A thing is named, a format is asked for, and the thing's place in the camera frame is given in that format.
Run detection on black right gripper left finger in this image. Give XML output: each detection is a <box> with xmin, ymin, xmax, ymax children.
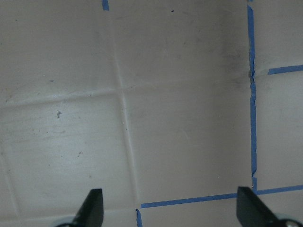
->
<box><xmin>71</xmin><ymin>189</ymin><xmax>104</xmax><ymax>227</ymax></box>

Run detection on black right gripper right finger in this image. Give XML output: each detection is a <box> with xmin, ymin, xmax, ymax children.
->
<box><xmin>236</xmin><ymin>187</ymin><xmax>290</xmax><ymax>227</ymax></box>

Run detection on brown paper table cover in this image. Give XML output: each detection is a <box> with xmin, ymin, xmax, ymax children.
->
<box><xmin>0</xmin><ymin>0</ymin><xmax>303</xmax><ymax>227</ymax></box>

